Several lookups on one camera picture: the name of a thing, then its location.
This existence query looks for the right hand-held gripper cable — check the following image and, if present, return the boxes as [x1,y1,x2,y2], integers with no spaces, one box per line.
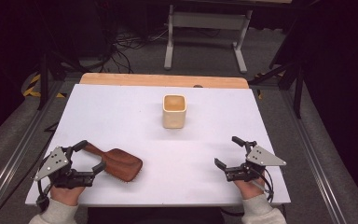
[251,167,276,203]

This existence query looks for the yellow black hazard tape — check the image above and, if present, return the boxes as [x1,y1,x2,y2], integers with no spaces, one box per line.
[22,73,67,99]

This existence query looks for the bundle of black floor cables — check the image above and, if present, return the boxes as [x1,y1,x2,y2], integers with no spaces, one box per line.
[88,26,171,75]

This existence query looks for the person's left hand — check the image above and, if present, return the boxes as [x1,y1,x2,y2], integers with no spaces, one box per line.
[49,185,87,207]

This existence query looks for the white metal table frame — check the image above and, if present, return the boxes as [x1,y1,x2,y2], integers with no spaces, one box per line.
[163,4,254,75]

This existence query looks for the hand-held gripper cable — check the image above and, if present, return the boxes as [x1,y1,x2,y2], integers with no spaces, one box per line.
[251,167,276,203]
[35,178,52,213]

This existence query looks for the beige square cup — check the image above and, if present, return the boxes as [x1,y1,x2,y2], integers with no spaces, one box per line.
[161,93,188,130]

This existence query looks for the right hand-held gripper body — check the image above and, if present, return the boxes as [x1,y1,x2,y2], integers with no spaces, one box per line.
[225,145,288,183]

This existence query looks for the brown wooden hairbrush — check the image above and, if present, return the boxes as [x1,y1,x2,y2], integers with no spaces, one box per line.
[82,142,145,184]

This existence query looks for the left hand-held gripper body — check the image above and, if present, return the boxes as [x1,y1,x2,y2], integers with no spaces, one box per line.
[33,146,96,189]

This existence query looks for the aluminium floor rail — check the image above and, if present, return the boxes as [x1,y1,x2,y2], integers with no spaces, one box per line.
[0,79,67,220]
[279,89,347,224]

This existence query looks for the person's right hand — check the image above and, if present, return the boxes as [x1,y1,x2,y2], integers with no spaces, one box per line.
[233,173,268,201]

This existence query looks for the left hand-held gripper cable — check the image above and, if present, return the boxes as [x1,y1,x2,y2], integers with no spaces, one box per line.
[35,178,52,213]

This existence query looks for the black metal stand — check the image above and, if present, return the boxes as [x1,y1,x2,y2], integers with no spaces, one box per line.
[36,50,87,111]
[248,18,306,119]

